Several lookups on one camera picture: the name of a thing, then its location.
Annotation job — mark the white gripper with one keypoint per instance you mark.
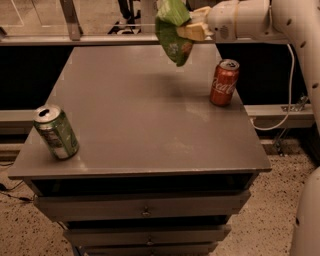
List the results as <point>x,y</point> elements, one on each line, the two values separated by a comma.
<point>220,20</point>

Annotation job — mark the green rice chip bag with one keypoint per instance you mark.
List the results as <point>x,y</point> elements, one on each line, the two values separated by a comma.
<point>170,16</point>

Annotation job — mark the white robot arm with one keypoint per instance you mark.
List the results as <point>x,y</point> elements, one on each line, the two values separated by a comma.
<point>295,23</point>

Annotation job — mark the red coke can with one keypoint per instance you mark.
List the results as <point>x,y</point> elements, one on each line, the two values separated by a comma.
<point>224,82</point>

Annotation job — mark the green soda can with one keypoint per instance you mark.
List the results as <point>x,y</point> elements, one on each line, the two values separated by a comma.
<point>53,126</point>

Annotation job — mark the black chair base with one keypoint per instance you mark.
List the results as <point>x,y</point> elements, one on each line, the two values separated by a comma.
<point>130,14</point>

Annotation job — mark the grey metal railing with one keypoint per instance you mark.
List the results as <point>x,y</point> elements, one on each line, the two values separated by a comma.
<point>87,22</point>

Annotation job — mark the grey drawer cabinet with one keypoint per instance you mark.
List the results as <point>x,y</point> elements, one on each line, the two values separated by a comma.
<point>145,127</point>

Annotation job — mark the middle grey drawer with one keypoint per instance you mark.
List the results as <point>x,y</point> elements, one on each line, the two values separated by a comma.
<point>148,235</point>

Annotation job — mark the grey drawer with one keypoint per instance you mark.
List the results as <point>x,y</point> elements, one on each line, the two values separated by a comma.
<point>192,249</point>
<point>89,208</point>
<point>148,235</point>

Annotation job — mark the bottom grey drawer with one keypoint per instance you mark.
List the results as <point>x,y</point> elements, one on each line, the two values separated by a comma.
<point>192,249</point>

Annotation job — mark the top grey drawer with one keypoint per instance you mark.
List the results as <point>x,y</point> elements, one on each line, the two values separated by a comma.
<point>89,208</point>

